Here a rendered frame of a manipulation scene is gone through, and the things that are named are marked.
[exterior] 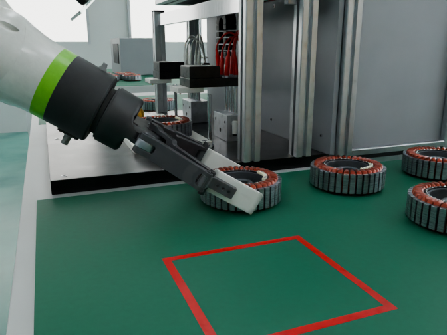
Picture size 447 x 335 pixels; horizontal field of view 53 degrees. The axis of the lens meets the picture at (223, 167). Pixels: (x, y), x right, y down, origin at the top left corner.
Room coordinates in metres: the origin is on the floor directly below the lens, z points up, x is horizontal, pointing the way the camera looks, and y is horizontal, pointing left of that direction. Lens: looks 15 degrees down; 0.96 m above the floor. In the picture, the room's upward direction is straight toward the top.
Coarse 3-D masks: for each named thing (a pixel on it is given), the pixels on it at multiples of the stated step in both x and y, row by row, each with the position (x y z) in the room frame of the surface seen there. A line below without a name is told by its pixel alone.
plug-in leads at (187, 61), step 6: (186, 42) 1.19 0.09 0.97; (192, 42) 1.15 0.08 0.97; (198, 42) 1.18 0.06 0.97; (186, 48) 1.16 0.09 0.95; (186, 54) 1.16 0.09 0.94; (198, 54) 1.15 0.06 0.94; (204, 54) 1.19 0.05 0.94; (186, 60) 1.16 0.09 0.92; (198, 60) 1.15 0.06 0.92; (204, 60) 1.19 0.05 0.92
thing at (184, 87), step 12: (180, 72) 0.93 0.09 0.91; (192, 72) 0.88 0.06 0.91; (204, 72) 0.89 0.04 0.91; (216, 72) 0.90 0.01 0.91; (180, 84) 0.93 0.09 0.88; (192, 84) 0.88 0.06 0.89; (204, 84) 0.89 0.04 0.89; (216, 84) 0.89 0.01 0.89; (228, 84) 0.90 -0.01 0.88; (228, 96) 0.96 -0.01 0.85; (228, 108) 0.96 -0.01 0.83
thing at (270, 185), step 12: (216, 168) 0.63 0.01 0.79; (228, 168) 0.63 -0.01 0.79; (240, 168) 0.64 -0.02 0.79; (252, 168) 0.63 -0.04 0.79; (240, 180) 0.61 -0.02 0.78; (252, 180) 0.62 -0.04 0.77; (264, 180) 0.58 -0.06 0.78; (276, 180) 0.58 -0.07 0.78; (264, 192) 0.55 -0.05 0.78; (276, 192) 0.57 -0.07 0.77; (216, 204) 0.55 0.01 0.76; (228, 204) 0.55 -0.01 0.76; (264, 204) 0.55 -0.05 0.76; (276, 204) 0.57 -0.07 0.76
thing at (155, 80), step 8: (160, 64) 1.10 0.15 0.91; (168, 64) 1.11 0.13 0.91; (176, 64) 1.12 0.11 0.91; (160, 72) 1.10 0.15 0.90; (168, 72) 1.11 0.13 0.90; (176, 72) 1.12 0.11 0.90; (152, 80) 1.10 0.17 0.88; (160, 80) 1.11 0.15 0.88; (168, 80) 1.11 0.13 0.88; (192, 96) 1.18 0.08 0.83
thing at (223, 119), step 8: (216, 112) 0.95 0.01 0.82; (224, 112) 0.94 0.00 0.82; (232, 112) 0.94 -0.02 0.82; (216, 120) 0.96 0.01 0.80; (224, 120) 0.91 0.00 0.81; (232, 120) 0.90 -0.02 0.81; (216, 128) 0.96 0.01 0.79; (224, 128) 0.91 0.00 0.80; (224, 136) 0.91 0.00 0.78; (232, 136) 0.90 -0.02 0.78
